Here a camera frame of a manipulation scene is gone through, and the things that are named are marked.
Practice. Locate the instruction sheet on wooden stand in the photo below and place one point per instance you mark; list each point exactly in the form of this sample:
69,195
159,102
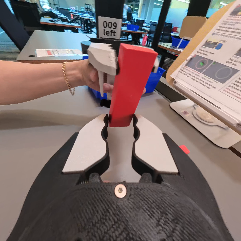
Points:
212,131

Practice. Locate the person's left hand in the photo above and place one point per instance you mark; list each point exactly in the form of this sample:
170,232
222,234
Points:
90,75

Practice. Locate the printed instruction sheet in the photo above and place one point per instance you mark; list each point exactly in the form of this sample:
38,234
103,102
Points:
216,56

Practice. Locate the dark slanted beam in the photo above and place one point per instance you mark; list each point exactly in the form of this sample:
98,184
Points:
11,24

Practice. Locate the black pillar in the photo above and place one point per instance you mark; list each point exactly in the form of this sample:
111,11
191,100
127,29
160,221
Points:
162,22

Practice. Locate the grey table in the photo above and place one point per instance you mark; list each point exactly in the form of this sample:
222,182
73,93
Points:
56,39

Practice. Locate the pink bag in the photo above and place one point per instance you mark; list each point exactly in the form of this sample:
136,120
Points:
145,40

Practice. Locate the laminated sheet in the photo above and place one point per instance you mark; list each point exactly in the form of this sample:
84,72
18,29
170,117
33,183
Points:
58,52

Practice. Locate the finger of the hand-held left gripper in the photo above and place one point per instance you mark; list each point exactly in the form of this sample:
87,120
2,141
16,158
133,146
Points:
101,56
156,65

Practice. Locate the wooden-edged table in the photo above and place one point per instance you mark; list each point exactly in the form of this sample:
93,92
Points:
58,23
169,47
133,32

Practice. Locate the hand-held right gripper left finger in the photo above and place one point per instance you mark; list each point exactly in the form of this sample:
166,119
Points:
86,146

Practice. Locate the person's left forearm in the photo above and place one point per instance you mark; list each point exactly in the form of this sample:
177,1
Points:
33,81

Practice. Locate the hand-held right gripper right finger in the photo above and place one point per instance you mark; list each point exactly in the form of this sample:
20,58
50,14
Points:
154,148

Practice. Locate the black office chair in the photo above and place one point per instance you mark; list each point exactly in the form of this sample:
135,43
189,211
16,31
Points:
167,32

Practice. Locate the red wooden block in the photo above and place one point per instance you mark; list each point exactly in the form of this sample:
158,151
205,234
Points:
130,79
184,149

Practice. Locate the blue plastic bin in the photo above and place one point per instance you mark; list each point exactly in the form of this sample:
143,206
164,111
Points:
132,27
154,81
178,42

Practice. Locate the wooden document stand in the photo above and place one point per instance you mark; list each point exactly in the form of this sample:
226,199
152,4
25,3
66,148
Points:
193,27

